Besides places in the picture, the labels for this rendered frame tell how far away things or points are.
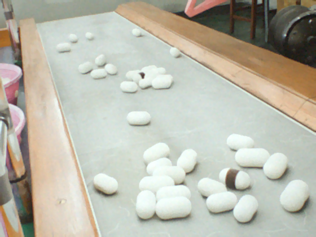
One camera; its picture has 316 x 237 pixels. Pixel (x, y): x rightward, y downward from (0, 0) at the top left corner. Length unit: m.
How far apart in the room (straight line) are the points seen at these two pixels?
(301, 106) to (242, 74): 0.17
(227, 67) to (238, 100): 0.14
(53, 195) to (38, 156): 0.10
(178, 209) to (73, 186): 0.12
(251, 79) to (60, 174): 0.39
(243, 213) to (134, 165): 0.18
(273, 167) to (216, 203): 0.08
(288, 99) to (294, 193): 0.26
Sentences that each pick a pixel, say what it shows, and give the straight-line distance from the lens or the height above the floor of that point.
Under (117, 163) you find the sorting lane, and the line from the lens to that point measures 0.56.
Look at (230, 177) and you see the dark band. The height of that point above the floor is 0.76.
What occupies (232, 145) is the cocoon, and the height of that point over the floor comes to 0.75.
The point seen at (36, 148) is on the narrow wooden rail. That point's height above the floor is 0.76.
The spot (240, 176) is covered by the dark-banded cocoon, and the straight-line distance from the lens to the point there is 0.47.
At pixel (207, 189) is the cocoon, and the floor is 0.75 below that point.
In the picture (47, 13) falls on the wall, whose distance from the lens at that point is 5.25.
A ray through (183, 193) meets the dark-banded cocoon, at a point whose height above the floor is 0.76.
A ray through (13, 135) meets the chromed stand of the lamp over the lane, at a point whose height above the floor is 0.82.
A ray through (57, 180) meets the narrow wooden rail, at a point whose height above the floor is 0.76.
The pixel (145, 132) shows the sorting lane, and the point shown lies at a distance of 0.63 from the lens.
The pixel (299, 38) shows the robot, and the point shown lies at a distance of 1.09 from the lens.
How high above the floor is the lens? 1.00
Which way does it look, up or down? 22 degrees down
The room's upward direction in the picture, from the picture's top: 7 degrees counter-clockwise
